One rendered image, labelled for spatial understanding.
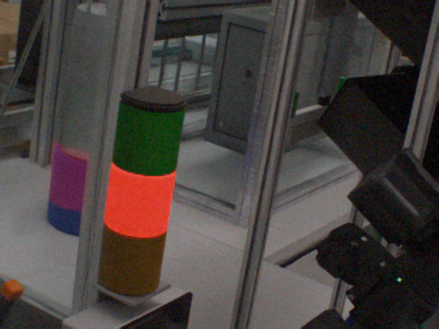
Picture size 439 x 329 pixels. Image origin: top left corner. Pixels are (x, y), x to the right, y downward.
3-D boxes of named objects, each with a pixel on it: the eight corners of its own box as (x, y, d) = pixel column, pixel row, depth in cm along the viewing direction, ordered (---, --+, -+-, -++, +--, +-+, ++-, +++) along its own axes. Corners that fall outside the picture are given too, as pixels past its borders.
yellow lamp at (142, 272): (171, 283, 74) (179, 228, 72) (133, 302, 70) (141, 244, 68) (123, 261, 76) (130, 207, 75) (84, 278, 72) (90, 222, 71)
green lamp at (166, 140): (189, 168, 71) (198, 107, 69) (150, 181, 67) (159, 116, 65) (138, 149, 73) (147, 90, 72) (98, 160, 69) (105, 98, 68)
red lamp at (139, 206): (180, 227, 72) (189, 169, 71) (141, 243, 68) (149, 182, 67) (130, 206, 75) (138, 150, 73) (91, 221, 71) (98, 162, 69)
